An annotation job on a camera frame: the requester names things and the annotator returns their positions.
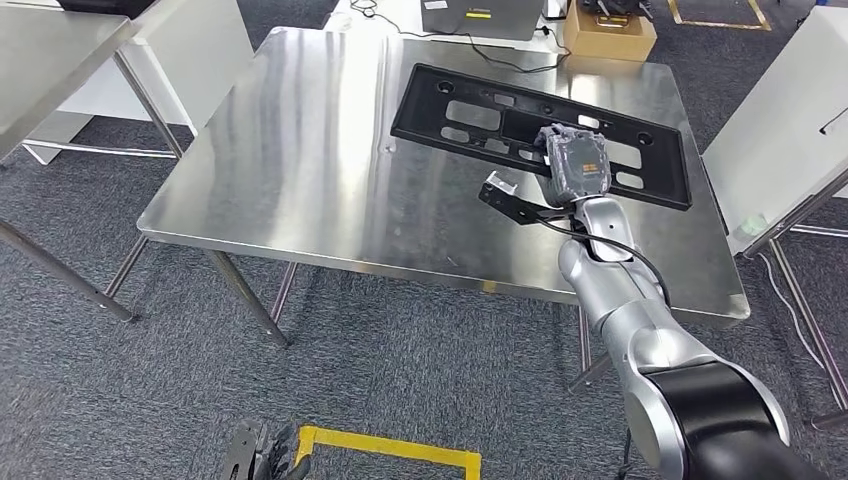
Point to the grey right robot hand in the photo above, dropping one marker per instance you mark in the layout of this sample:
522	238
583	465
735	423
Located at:
576	166

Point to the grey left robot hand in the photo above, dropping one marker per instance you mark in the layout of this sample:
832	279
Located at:
281	460

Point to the stainless steel workbench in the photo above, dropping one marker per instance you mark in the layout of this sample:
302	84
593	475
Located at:
298	166

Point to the grey laptop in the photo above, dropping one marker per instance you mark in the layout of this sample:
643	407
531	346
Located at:
484	26

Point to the yellow floor tape square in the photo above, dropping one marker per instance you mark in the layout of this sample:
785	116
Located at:
397	445

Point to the greenish plastic bottle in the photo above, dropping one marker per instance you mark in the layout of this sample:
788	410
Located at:
752	228

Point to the black plastic plate frame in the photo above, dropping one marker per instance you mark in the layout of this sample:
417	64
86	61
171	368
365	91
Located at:
414	119

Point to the black device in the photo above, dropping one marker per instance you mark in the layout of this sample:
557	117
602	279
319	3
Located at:
616	6

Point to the clear plastic container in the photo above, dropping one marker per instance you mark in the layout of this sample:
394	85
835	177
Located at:
338	21

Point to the stainless steel table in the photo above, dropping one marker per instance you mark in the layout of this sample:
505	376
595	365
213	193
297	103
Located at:
53	66

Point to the brown cardboard box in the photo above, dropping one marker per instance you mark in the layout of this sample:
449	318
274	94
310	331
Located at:
609	43

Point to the white table steel legs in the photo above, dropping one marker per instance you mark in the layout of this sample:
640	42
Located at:
782	132

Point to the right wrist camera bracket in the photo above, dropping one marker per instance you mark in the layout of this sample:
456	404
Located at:
510	205

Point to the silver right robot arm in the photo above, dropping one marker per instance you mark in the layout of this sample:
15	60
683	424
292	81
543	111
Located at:
629	311

